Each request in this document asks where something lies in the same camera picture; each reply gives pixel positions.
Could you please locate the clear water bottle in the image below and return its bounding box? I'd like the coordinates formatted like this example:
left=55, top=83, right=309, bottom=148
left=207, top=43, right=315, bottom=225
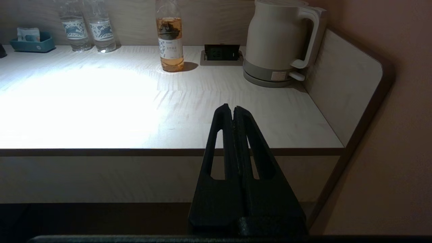
left=84, top=0, right=117, bottom=53
left=58, top=0, right=92, bottom=52

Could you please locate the small blue tray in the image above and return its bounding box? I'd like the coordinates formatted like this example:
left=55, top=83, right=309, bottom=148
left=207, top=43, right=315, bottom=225
left=9, top=32, right=56, bottom=53

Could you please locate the black recessed power socket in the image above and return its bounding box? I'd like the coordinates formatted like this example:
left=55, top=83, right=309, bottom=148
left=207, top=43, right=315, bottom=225
left=204, top=44, right=241, bottom=61

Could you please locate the beige electric kettle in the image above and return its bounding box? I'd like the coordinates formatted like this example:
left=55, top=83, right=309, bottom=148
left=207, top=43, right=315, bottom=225
left=244, top=0, right=327, bottom=72

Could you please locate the bottle with amber drink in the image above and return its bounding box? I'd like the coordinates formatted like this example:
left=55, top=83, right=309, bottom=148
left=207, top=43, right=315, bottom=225
left=156, top=0, right=185, bottom=73

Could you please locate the grey kettle base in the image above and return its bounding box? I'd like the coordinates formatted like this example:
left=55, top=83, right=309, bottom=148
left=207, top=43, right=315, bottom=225
left=243, top=59, right=306, bottom=88

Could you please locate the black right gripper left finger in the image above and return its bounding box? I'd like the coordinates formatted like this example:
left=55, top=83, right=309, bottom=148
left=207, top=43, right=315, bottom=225
left=188, top=104, right=244, bottom=233

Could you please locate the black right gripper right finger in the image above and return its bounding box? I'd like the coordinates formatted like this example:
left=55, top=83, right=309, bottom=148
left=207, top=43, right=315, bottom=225
left=232, top=106, right=308, bottom=236

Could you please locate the pale sachet packet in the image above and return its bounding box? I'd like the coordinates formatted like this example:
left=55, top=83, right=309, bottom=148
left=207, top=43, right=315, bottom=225
left=17, top=27, right=41, bottom=42

